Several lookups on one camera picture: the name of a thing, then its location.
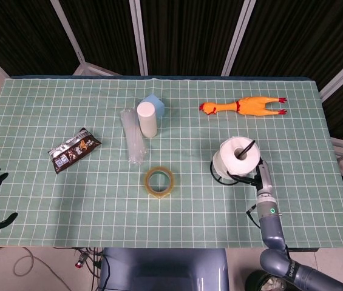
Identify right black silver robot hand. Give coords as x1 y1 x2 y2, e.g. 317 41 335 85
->
227 159 274 198

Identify white toilet paper roll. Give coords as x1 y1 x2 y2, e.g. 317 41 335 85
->
212 136 261 178

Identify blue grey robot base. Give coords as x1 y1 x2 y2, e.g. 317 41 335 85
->
98 247 229 291

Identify green grid tablecloth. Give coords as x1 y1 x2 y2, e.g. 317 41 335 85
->
0 77 343 249

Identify yellow rubber chicken toy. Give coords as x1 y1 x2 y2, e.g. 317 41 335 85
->
199 96 288 117

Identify black trash bin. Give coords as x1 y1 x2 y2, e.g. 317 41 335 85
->
245 270 286 291

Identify brown snack bag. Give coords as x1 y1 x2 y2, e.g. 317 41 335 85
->
48 127 103 175

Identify clear yellowish packing tape roll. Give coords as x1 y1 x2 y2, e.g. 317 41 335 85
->
144 166 175 199

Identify light blue sponge block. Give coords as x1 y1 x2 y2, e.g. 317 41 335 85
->
142 94 166 119

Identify white cylindrical bottle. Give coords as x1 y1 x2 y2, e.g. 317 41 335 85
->
137 101 158 138

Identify grey floor cable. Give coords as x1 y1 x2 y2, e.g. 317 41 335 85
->
13 247 72 291

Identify black floor cable bundle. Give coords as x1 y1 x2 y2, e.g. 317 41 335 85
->
73 247 111 291

